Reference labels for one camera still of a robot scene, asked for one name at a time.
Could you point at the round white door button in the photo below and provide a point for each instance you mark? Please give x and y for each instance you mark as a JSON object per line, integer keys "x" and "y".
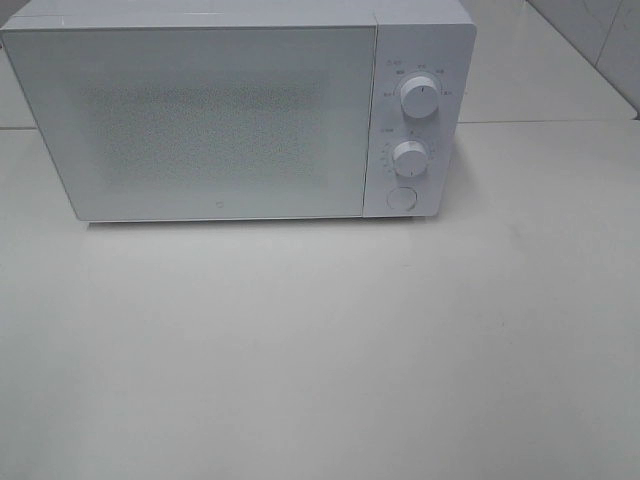
{"x": 402, "y": 199}

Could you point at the white microwave knob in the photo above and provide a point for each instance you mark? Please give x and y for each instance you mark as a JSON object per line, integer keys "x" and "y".
{"x": 410, "y": 159}
{"x": 419, "y": 95}

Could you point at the white microwave door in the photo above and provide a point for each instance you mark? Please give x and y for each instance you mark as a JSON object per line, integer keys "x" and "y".
{"x": 202, "y": 124}

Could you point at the white microwave oven body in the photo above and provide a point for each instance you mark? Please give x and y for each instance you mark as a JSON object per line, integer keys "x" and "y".
{"x": 410, "y": 36}

